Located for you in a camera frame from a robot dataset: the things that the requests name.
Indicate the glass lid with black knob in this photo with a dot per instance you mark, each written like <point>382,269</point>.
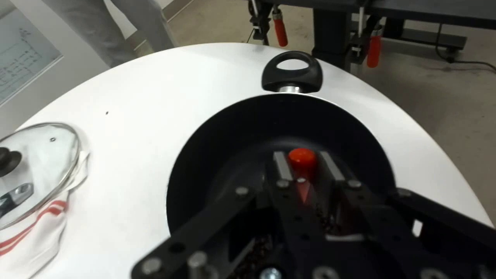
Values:
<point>36,156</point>

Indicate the grey stand leg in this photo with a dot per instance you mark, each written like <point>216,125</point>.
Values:
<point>145,21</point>
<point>78,26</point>

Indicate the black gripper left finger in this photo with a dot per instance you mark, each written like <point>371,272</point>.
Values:
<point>281,176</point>

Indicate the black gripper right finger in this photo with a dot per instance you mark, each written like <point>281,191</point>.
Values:
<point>335,181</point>

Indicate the white towel with red stripes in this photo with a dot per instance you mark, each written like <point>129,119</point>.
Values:
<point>47,233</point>

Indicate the black cart platform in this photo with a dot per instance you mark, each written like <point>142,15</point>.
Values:
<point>334,41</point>

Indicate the white framed panel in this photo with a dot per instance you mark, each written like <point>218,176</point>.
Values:
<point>24,52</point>

